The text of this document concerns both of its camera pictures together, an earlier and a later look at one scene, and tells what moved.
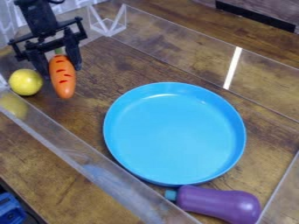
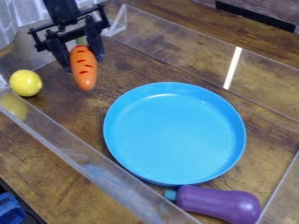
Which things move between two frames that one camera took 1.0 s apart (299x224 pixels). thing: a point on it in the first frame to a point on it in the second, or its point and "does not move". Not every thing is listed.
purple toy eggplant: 227,206 does not move
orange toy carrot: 63,73 to 83,65
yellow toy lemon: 24,81 does not move
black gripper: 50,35 to 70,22
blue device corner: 14,213 does not move
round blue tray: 174,133 does not move
